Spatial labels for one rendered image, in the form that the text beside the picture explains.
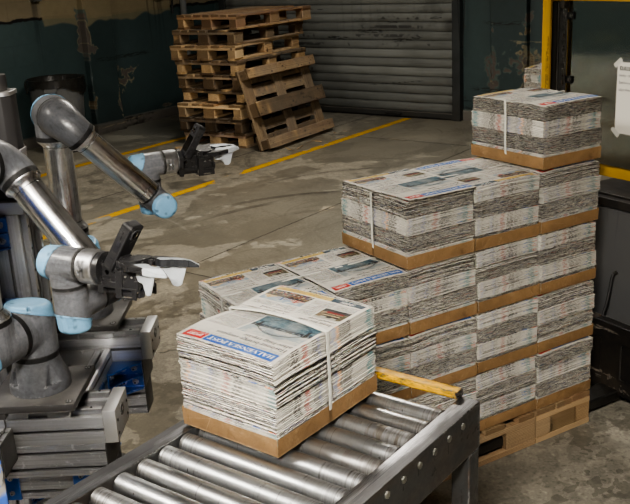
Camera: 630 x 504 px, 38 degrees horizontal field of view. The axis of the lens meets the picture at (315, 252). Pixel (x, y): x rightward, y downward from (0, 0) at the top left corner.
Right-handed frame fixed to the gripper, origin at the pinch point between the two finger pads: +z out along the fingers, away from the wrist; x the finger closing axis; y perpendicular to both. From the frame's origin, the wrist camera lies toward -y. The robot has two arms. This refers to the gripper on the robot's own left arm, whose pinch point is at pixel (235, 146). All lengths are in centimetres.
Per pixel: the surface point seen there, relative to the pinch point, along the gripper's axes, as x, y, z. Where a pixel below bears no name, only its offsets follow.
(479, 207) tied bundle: 37, 20, 72
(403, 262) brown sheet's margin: 41, 32, 41
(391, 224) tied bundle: 33, 22, 41
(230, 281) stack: 19.8, 38.3, -10.3
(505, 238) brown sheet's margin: 39, 33, 83
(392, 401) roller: 112, 29, -4
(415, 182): 21, 14, 57
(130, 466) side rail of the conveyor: 110, 29, -67
